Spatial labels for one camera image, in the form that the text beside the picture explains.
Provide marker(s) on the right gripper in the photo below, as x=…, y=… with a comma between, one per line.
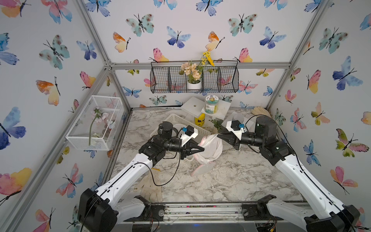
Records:
x=233, y=139

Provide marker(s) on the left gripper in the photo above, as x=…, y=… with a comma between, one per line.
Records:
x=186, y=150

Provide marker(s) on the white mesh laundry bag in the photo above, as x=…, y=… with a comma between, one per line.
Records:
x=213, y=148

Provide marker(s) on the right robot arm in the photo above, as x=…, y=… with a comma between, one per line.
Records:
x=327, y=213

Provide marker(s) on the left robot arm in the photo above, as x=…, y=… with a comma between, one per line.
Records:
x=102, y=209

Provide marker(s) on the small green potted plant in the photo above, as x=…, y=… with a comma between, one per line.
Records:
x=217, y=123

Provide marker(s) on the white plastic basket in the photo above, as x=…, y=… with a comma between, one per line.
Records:
x=179, y=122

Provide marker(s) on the green label jar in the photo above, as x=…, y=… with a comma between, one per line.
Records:
x=211, y=104

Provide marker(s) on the white tiered shelf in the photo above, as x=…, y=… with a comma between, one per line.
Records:
x=195, y=107

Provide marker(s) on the white flower pot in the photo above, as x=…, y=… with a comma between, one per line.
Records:
x=194, y=85

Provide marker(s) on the artificial flower bouquet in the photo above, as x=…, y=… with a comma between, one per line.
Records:
x=194, y=70

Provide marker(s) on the pink artificial flower stem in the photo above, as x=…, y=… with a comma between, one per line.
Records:
x=98, y=116

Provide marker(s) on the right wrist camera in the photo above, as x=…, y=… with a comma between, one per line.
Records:
x=236, y=127

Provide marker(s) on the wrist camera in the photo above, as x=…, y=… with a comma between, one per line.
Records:
x=236, y=127
x=188, y=133

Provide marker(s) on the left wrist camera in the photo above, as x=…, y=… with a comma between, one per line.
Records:
x=188, y=133

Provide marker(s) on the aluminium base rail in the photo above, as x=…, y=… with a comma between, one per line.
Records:
x=198, y=213

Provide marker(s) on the black wire wall basket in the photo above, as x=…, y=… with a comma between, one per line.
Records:
x=222, y=78

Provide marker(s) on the white mesh wall box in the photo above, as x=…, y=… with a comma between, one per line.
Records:
x=96, y=125

